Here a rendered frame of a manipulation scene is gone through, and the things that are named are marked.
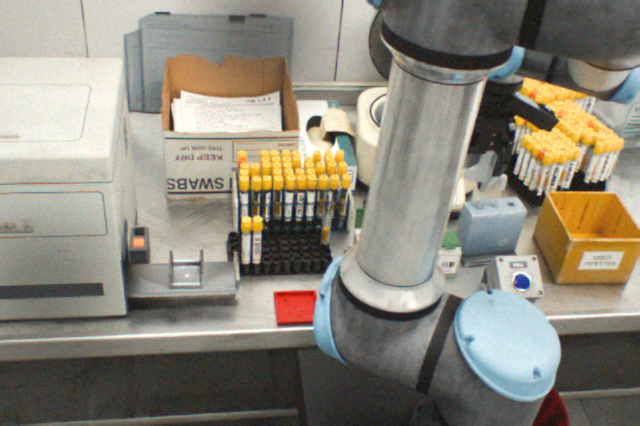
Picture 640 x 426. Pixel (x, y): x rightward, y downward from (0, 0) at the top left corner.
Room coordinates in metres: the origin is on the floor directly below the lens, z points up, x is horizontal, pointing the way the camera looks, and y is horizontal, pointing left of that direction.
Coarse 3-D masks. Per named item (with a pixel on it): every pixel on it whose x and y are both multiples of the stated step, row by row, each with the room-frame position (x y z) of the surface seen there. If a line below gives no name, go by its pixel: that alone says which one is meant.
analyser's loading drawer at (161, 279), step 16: (128, 272) 0.87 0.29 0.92; (144, 272) 0.87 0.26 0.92; (160, 272) 0.88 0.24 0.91; (176, 272) 0.88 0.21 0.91; (192, 272) 0.89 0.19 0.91; (208, 272) 0.89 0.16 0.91; (224, 272) 0.89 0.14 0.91; (128, 288) 0.84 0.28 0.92; (144, 288) 0.84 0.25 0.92; (160, 288) 0.84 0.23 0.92; (176, 288) 0.84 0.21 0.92; (192, 288) 0.85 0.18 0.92; (208, 288) 0.85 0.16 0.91; (224, 288) 0.86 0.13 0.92
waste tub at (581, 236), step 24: (552, 192) 1.11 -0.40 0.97; (576, 192) 1.12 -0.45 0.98; (600, 192) 1.13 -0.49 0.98; (552, 216) 1.06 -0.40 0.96; (576, 216) 1.12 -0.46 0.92; (600, 216) 1.13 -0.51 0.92; (624, 216) 1.08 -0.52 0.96; (552, 240) 1.04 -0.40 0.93; (576, 240) 0.98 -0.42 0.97; (600, 240) 0.99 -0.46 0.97; (624, 240) 0.99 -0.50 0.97; (552, 264) 1.01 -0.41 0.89; (576, 264) 0.99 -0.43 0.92; (600, 264) 0.99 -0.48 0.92; (624, 264) 1.00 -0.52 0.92
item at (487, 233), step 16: (464, 208) 1.05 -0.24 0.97; (496, 208) 1.05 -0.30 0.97; (512, 208) 1.05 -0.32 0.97; (464, 224) 1.04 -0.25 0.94; (480, 224) 1.03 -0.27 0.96; (496, 224) 1.03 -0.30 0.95; (512, 224) 1.04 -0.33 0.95; (464, 240) 1.03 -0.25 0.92; (480, 240) 1.03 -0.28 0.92; (496, 240) 1.04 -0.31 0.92; (512, 240) 1.05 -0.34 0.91; (464, 256) 1.02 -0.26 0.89; (480, 256) 1.03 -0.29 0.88; (496, 256) 1.03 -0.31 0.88
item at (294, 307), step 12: (276, 300) 0.87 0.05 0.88; (288, 300) 0.88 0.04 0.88; (300, 300) 0.88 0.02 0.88; (312, 300) 0.89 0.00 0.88; (276, 312) 0.85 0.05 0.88; (288, 312) 0.86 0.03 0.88; (300, 312) 0.86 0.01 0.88; (312, 312) 0.86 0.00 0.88; (288, 324) 0.83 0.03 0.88; (300, 324) 0.83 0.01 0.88
